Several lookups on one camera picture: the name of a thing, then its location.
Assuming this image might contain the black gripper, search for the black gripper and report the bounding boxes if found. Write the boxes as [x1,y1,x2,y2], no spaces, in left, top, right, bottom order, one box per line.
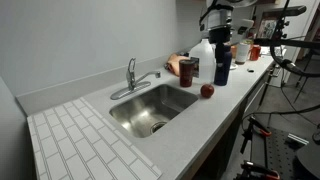
[208,26,233,65]

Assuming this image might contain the chrome tap faucet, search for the chrome tap faucet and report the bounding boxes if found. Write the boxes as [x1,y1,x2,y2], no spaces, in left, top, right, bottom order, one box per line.
[110,57,162,101]

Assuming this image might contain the translucent plastic jug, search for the translucent plastic jug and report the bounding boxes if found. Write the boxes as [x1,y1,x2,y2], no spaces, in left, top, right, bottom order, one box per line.
[188,38,217,85]

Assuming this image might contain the dark blue water bottle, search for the dark blue water bottle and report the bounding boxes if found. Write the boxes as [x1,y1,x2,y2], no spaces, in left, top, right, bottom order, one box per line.
[213,44,233,87]

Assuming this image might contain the white paper cup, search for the white paper cup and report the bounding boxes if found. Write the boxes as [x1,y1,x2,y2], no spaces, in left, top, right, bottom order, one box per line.
[234,41,251,66]

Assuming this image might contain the red mug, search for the red mug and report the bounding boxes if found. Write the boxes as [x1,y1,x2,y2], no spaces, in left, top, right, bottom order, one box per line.
[249,44,262,62]

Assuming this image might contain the red fire extinguisher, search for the red fire extinguisher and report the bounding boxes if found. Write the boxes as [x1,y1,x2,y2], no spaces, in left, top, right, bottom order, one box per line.
[247,26,258,40]

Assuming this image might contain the dark red tumbler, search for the dark red tumbler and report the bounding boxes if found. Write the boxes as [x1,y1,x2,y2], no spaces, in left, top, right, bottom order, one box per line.
[178,59,197,88]

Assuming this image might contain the red apple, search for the red apple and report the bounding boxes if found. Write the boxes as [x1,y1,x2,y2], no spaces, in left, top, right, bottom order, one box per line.
[200,83,215,99]

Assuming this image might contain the orange cloth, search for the orange cloth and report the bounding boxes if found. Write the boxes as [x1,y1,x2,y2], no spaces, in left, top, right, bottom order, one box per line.
[165,53,190,78]

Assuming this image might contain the white papers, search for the white papers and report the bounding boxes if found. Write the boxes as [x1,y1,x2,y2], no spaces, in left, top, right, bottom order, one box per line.
[260,46,288,57]

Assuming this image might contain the framed picture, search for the framed picture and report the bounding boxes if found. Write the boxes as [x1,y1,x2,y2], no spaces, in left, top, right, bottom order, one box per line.
[256,16,280,40]

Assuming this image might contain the stainless steel sink basin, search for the stainless steel sink basin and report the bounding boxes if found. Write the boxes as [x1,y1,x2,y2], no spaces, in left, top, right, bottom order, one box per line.
[108,83,200,139]

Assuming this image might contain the dark base cabinet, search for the dark base cabinet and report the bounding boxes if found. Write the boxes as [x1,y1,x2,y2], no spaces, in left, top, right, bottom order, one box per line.
[188,69,279,180]

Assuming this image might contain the black perforated breadboard table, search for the black perforated breadboard table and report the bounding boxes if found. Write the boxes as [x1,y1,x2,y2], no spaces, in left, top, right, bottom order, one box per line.
[250,125,320,180]

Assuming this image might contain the black round base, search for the black round base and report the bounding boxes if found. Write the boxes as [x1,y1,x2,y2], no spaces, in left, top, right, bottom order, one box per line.
[292,142,320,180]

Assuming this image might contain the white tile pattern mat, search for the white tile pattern mat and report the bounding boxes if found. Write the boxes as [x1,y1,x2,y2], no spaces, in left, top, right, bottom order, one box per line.
[26,97,163,180]

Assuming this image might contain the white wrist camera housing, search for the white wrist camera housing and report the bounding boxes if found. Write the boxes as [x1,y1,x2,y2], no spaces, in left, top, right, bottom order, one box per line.
[232,18,255,35]

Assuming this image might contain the thick black cable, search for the thick black cable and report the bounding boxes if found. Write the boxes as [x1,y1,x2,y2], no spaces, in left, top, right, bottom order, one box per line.
[269,45,320,79]

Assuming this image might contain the black camera on stand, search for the black camera on stand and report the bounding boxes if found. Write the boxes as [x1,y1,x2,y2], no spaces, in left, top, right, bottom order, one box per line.
[262,5,308,20]

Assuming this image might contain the orange handled black clamp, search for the orange handled black clamp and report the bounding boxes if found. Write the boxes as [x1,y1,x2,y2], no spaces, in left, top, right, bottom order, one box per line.
[240,115,273,155]
[240,160,281,180]

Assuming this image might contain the thin black cable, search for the thin black cable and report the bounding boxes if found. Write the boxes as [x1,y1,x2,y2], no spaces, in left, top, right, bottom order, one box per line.
[242,103,320,122]

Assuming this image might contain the silver metal bracket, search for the silver metal bracket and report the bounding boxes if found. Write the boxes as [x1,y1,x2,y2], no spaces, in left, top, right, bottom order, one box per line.
[286,132,310,147]

